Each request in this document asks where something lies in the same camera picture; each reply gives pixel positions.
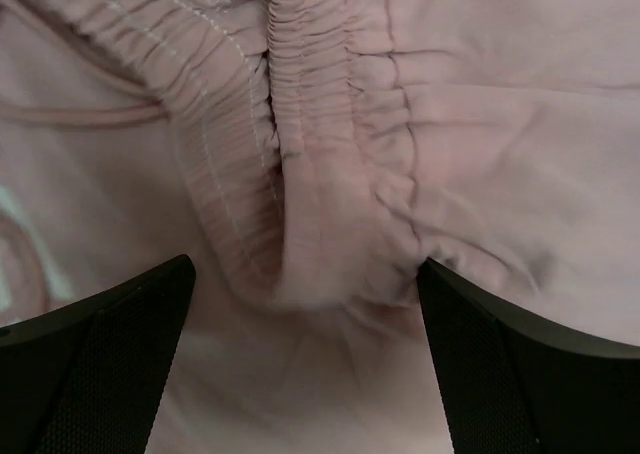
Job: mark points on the pink trousers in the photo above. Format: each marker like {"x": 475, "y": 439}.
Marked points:
{"x": 309, "y": 155}

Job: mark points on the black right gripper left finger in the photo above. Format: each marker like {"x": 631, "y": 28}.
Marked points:
{"x": 89, "y": 377}

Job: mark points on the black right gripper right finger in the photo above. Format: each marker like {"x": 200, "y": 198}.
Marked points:
{"x": 514, "y": 382}

